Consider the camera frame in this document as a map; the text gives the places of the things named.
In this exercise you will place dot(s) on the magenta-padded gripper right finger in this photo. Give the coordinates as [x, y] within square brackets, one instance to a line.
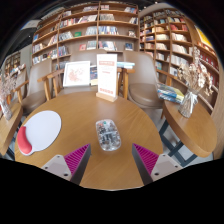
[146, 159]

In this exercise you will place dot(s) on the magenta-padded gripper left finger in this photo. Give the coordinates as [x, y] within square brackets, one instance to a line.
[77, 159]

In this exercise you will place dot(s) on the transparent computer mouse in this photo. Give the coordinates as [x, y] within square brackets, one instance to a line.
[108, 135]

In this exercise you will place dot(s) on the white mouse pad red rest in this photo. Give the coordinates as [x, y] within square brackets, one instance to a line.
[43, 130]

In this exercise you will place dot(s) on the round wooden side table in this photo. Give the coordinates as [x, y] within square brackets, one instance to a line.
[8, 126]
[193, 133]

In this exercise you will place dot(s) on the tan armchair holding framed picture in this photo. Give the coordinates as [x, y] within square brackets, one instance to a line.
[80, 90]

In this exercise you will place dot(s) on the white framed floral picture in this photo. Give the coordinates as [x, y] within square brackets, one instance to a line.
[76, 74]

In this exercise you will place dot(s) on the dark cover book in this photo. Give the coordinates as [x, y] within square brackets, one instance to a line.
[94, 75]

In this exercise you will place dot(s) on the white sign on wooden base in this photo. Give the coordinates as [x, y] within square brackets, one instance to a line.
[106, 76]

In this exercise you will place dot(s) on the stack of light blue books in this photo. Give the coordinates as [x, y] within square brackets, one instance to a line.
[126, 65]

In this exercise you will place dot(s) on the distant low bookshelf unit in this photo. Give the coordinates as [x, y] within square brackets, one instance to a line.
[13, 63]

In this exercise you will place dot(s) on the curved wooden bookshelf unit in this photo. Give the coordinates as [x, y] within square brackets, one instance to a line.
[173, 33]

